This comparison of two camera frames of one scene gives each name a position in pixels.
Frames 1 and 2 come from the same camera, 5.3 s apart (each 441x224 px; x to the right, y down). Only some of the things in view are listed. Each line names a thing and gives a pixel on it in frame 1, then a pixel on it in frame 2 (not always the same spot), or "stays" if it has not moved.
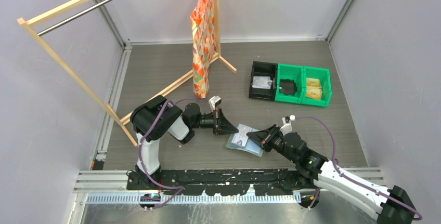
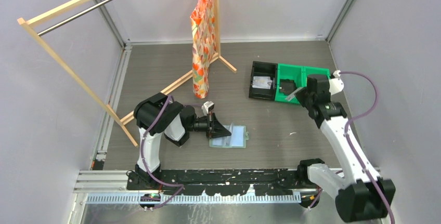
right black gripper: (262, 136) to (299, 95)
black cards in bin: (288, 87) stays
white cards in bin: (262, 82) stays
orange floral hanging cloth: (203, 31) stays
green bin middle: (290, 71) stays
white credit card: (240, 138) to (292, 95)
